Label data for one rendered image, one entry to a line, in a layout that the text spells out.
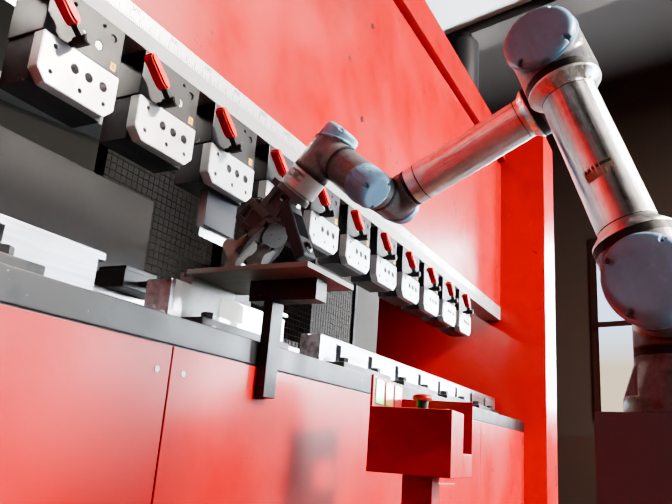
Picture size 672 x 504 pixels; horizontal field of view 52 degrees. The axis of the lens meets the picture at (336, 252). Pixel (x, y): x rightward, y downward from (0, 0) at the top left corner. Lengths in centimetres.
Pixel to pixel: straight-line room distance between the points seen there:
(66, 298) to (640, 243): 74
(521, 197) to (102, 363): 279
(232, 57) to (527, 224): 225
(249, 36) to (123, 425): 90
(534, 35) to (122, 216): 122
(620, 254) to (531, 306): 240
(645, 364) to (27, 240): 90
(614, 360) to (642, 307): 403
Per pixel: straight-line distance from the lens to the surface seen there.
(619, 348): 498
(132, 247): 197
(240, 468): 124
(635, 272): 97
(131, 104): 125
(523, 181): 355
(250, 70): 155
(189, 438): 113
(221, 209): 143
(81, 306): 95
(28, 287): 90
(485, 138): 130
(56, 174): 182
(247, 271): 124
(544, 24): 116
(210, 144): 138
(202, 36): 143
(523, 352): 333
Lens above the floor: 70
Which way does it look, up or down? 16 degrees up
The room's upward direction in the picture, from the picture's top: 4 degrees clockwise
